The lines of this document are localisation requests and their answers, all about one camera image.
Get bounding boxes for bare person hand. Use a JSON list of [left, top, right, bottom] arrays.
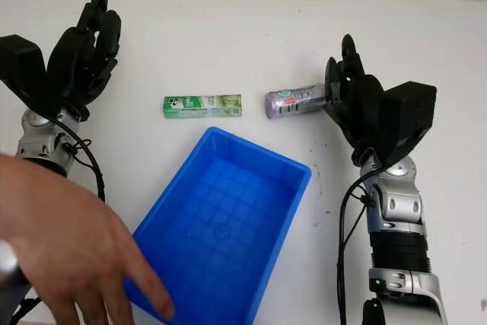
[[0, 151, 177, 325]]

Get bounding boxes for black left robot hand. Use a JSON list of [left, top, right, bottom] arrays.
[[45, 0, 123, 123]]

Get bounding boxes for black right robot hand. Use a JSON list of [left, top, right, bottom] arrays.
[[323, 33, 393, 168]]

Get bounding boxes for green toothpaste box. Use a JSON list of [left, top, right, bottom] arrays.
[[162, 93, 244, 120]]

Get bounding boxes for blue plastic tray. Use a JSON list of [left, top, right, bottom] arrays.
[[122, 126, 313, 325]]

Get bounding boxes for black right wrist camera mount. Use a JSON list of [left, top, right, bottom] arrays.
[[381, 81, 438, 168]]

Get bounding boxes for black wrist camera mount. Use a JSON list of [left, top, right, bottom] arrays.
[[381, 81, 438, 168], [0, 34, 59, 120]]

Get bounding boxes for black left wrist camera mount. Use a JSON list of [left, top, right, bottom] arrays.
[[0, 34, 59, 120]]

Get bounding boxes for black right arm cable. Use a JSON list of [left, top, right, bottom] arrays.
[[336, 170, 384, 325]]

